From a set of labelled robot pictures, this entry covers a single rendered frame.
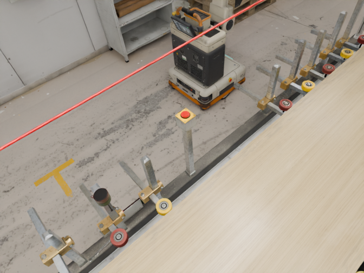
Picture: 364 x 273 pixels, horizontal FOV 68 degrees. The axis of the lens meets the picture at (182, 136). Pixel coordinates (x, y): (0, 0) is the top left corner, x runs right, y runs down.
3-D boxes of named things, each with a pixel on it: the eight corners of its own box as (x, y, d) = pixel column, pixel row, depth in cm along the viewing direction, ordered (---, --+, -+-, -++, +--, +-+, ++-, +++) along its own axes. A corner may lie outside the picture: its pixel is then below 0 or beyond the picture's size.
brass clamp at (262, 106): (256, 106, 187) (257, 101, 183) (268, 97, 192) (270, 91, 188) (263, 111, 184) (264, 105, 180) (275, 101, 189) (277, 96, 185)
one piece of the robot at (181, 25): (201, 45, 247) (193, 28, 227) (176, 31, 265) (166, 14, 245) (209, 36, 247) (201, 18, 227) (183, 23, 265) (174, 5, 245)
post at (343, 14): (318, 67, 227) (340, 11, 189) (320, 66, 228) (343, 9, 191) (322, 69, 225) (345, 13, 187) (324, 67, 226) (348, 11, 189)
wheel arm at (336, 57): (293, 43, 227) (294, 39, 224) (296, 41, 228) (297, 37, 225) (343, 65, 205) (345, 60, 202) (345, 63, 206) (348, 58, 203)
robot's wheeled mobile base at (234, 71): (205, 112, 290) (205, 95, 271) (167, 85, 323) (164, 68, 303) (246, 83, 315) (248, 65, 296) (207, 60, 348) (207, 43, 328)
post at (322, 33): (300, 84, 219) (319, 29, 182) (303, 82, 221) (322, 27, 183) (304, 86, 218) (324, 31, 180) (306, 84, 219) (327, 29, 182)
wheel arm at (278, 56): (274, 59, 219) (275, 54, 216) (277, 57, 221) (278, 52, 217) (324, 83, 197) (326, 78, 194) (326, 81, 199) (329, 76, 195)
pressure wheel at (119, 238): (112, 243, 134) (106, 235, 126) (126, 232, 137) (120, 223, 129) (122, 255, 130) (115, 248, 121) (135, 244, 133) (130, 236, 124)
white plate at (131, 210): (104, 236, 147) (98, 230, 139) (142, 206, 156) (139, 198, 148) (104, 238, 146) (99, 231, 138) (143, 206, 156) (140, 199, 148)
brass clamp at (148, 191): (138, 196, 148) (136, 193, 144) (157, 182, 153) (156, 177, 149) (145, 205, 145) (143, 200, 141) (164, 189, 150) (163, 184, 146)
